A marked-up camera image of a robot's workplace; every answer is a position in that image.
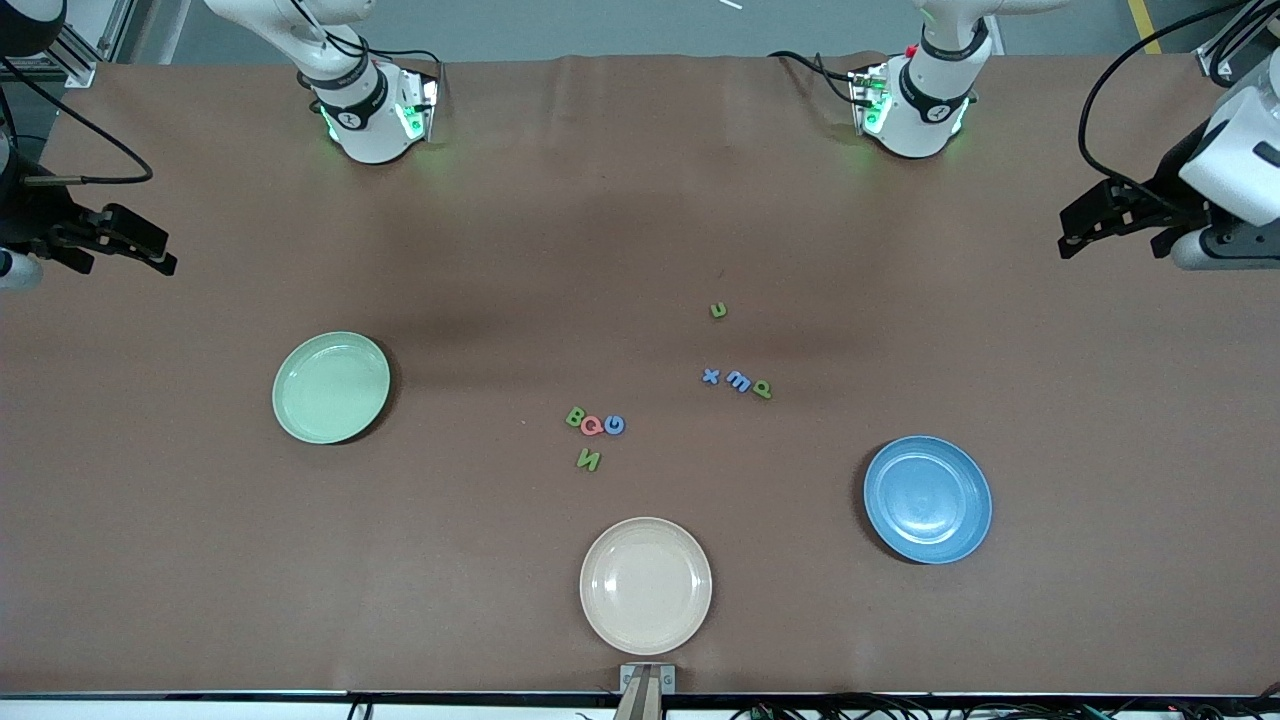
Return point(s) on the green capital letter B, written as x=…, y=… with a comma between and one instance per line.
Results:
x=575, y=417

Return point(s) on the blue plate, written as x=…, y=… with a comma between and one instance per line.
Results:
x=928, y=520

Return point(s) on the blue capital letter G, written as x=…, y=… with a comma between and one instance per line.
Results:
x=614, y=433

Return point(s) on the green capital letter N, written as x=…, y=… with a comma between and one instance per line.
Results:
x=589, y=460

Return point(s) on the blue lowercase letter m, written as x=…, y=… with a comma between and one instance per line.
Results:
x=738, y=381

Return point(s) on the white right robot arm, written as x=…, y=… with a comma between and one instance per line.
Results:
x=365, y=130

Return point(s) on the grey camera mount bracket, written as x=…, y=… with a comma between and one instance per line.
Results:
x=647, y=690

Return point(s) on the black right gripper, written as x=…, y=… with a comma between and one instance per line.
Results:
x=30, y=216

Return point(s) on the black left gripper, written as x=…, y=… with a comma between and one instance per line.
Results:
x=1172, y=184

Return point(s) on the green lowercase letter p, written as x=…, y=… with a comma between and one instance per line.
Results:
x=762, y=389

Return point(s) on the red capital letter Q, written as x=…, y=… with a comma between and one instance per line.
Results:
x=592, y=434

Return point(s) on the brown table cover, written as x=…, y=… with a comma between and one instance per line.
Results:
x=660, y=180

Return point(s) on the green plate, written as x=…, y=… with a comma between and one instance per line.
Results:
x=331, y=388

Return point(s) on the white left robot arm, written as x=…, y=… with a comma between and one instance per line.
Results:
x=925, y=120

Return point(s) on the yellow floor tape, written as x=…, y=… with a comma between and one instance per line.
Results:
x=1145, y=25

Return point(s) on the aluminium frame profile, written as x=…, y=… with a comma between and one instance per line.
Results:
x=1205, y=62
x=80, y=65

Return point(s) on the beige plate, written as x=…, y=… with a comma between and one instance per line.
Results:
x=646, y=585

